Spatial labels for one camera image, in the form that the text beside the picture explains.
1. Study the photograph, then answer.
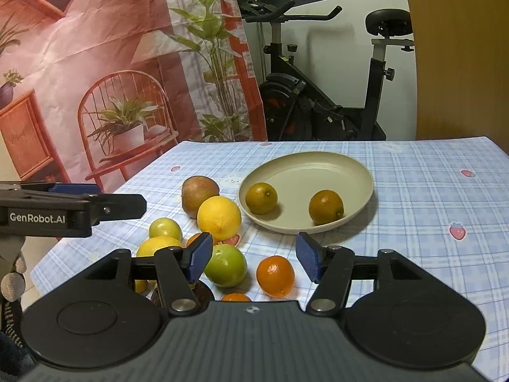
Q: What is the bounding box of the large yellow lemon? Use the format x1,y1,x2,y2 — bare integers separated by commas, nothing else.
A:
135,236,184,294

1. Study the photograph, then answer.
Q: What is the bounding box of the dark purple mangosteen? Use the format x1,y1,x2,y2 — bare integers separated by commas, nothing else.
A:
150,280,215,309

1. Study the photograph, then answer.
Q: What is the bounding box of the small yellow-green lime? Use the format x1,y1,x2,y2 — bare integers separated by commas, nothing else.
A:
148,217,182,242

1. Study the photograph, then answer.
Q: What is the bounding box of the orange tangerine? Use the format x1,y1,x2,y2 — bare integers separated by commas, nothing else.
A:
256,255,295,298
185,232,218,247
221,292,251,302

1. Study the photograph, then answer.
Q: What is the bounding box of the green apple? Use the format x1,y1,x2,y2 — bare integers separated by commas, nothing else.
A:
205,244,248,288

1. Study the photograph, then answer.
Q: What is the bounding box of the orange tangerine bottom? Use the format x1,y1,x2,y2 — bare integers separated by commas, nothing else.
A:
221,292,251,302

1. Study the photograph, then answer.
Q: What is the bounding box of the brown passion fruit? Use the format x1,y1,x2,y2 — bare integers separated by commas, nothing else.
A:
181,176,220,219

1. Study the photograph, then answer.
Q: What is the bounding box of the grey gloved hand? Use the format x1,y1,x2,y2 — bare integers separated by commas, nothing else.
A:
0,235,27,302

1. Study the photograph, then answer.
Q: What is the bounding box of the dark orange citrus right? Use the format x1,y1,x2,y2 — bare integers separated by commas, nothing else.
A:
308,190,344,225

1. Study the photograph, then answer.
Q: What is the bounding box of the beige round plate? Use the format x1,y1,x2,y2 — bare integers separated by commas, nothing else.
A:
238,151,374,235

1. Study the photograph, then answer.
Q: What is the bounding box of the dark green-orange citrus left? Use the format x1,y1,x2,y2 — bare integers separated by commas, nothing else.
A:
245,182,278,215

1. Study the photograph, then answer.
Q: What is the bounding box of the blue plaid tablecloth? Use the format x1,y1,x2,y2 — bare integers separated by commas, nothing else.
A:
31,137,508,381

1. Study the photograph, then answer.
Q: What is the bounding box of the printed room backdrop cloth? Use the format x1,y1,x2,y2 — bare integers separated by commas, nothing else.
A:
1,0,267,191

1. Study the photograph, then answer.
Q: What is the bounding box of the black exercise bike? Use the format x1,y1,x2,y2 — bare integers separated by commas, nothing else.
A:
240,0,415,141

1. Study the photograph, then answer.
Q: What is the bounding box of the wooden door panel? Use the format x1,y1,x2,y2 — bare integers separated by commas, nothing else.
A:
408,0,508,150

